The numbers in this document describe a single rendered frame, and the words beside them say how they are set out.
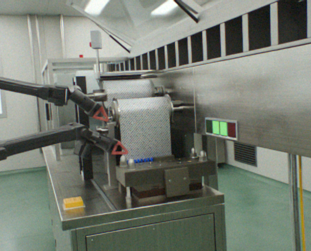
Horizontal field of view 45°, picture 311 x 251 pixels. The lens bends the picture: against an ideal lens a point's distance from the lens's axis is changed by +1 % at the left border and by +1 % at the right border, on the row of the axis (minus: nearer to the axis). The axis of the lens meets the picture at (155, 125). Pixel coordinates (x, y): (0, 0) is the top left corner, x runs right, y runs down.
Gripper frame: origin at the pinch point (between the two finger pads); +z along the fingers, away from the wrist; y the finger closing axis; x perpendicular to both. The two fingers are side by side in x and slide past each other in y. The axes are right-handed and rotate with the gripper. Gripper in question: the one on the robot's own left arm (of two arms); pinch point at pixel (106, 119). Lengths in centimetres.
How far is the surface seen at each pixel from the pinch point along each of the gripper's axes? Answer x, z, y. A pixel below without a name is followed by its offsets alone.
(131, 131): 1.9, 10.1, 8.2
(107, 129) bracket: -3.7, 3.5, -0.6
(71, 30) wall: 125, 11, -553
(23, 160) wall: -119, 85, -541
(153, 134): 6.8, 19.4, 9.1
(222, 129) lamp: 21, 26, 45
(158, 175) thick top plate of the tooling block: -7.1, 22.9, 29.4
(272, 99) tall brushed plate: 31, 16, 74
